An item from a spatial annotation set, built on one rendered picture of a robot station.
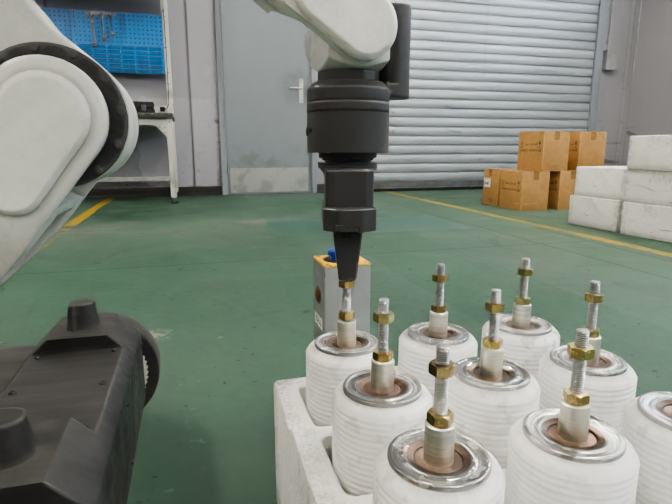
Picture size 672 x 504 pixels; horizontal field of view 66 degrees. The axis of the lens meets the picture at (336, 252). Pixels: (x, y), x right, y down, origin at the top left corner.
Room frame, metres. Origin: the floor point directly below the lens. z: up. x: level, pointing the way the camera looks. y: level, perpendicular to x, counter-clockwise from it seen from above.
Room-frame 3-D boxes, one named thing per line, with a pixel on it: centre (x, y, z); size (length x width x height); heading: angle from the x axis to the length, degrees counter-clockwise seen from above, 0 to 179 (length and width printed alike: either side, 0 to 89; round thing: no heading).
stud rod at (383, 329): (0.46, -0.04, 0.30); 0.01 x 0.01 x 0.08
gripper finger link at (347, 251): (0.56, -0.01, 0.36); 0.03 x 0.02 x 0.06; 92
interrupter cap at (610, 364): (0.52, -0.27, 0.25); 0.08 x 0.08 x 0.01
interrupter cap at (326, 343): (0.57, -0.01, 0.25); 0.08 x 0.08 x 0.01
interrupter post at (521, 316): (0.63, -0.24, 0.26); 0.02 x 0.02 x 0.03
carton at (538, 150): (4.12, -1.63, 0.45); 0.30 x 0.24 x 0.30; 17
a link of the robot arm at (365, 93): (0.58, -0.02, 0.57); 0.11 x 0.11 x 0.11; 18
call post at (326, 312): (0.75, -0.01, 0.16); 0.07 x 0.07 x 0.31; 16
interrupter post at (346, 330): (0.57, -0.01, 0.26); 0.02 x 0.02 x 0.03
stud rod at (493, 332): (0.49, -0.16, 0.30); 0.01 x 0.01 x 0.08
